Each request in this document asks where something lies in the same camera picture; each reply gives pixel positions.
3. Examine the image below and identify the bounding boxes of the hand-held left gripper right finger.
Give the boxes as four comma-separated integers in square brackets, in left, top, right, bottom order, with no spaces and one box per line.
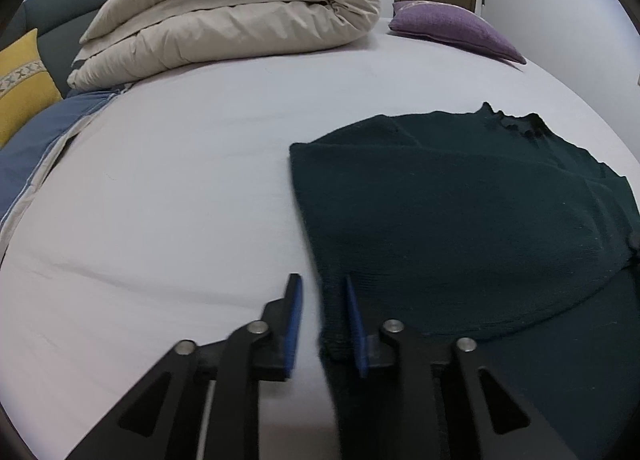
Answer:
[342,276,581,460]

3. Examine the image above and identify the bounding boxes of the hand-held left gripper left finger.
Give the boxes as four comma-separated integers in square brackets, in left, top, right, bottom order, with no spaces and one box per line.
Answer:
[65,272,304,460]

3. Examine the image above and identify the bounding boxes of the bed with white sheet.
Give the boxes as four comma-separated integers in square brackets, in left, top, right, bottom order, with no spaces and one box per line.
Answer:
[0,15,640,460]

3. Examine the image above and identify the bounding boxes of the purple pillow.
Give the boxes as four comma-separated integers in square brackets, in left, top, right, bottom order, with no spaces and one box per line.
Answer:
[388,0,527,65]

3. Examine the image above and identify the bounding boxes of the dark green sweater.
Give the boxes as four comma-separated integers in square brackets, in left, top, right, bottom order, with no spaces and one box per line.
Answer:
[289,101,640,460]

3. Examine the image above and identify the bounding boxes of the blue pillow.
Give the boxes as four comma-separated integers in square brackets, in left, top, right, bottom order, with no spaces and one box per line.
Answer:
[0,82,136,241]

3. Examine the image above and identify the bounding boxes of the beige folded duvet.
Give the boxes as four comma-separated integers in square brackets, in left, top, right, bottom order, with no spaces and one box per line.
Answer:
[66,0,383,91]

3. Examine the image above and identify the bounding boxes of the dark grey sofa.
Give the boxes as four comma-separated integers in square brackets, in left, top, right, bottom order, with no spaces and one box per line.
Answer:
[0,0,142,97]

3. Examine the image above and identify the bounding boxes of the yellow patterned pillow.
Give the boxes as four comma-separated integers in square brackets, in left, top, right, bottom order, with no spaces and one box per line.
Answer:
[0,28,64,148]

